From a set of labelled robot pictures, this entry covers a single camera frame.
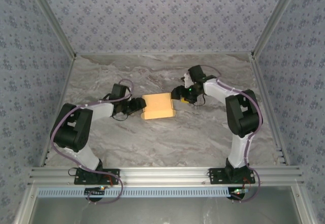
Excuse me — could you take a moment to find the yellow paper box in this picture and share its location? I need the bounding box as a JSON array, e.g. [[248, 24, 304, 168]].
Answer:
[[140, 92, 177, 120]]

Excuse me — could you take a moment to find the small black controller board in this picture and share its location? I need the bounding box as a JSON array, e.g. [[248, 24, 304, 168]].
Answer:
[[230, 187, 251, 200], [84, 186, 106, 197]]

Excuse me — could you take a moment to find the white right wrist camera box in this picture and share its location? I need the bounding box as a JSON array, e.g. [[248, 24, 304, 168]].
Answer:
[[183, 72, 194, 88]]

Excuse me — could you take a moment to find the aluminium table side rail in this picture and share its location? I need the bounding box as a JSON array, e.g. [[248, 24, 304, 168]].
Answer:
[[38, 56, 77, 168], [250, 52, 290, 166]]

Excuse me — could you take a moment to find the aluminium mounting rail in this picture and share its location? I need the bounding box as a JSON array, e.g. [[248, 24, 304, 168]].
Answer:
[[27, 166, 304, 186]]

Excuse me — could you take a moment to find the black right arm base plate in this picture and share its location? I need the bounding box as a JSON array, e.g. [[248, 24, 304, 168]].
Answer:
[[209, 168, 256, 185]]

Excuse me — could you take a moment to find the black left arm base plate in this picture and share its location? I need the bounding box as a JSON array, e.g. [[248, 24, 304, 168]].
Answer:
[[74, 168, 120, 185]]

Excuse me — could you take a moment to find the grey slotted cable duct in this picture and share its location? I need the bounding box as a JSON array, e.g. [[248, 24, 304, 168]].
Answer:
[[37, 186, 236, 199]]

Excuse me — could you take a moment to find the aluminium frame post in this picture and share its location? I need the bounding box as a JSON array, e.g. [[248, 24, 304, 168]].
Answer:
[[25, 0, 77, 58], [250, 0, 304, 58]]

